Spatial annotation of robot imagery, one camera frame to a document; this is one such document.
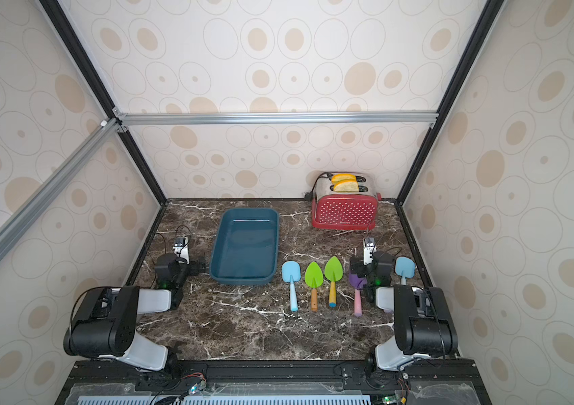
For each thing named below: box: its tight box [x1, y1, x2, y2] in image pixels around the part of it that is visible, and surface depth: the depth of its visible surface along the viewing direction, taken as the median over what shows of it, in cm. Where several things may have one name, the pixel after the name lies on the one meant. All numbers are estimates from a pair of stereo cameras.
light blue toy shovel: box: [281, 260, 302, 312], surface depth 96 cm
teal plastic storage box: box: [209, 207, 280, 287], surface depth 104 cm
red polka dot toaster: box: [311, 171, 382, 232], surface depth 102 cm
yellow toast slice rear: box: [330, 172, 358, 187], surface depth 102 cm
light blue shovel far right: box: [395, 256, 416, 286], surface depth 98 cm
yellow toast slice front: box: [330, 178, 360, 193], surface depth 100 cm
